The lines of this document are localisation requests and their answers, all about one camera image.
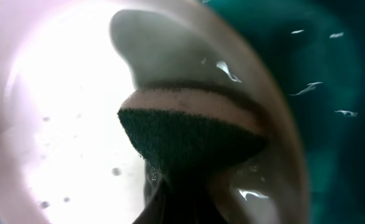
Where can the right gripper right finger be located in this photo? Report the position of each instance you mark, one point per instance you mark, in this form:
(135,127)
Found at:
(207,212)

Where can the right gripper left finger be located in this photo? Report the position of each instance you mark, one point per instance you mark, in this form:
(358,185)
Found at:
(155,210)

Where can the green sponge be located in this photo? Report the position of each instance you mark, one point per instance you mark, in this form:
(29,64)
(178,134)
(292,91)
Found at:
(190,133)

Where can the white round plate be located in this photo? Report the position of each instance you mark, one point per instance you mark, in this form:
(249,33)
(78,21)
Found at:
(63,156)

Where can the teal plastic tray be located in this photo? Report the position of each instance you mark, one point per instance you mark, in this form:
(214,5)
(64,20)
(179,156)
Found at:
(315,49)

